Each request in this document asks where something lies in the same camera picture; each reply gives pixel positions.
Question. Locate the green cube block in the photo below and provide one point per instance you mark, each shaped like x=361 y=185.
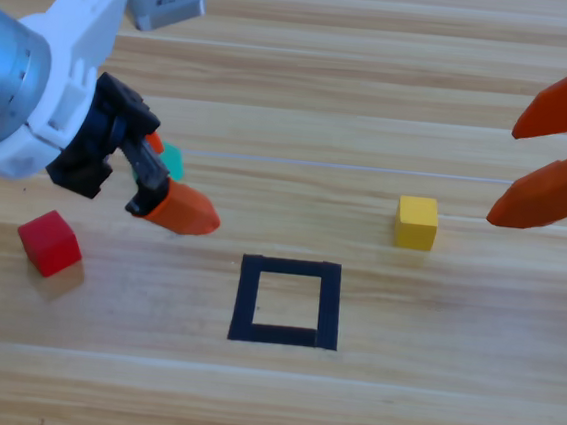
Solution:
x=174 y=162

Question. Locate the red cube block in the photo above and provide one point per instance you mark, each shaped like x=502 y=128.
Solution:
x=49 y=245

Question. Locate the yellow cube block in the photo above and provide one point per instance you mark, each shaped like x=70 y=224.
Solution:
x=415 y=225

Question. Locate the black tape square outline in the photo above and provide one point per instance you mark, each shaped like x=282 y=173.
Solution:
x=247 y=299

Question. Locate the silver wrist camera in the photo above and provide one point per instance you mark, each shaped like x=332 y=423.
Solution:
x=168 y=3

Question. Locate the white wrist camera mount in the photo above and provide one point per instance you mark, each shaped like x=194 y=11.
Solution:
x=80 y=27

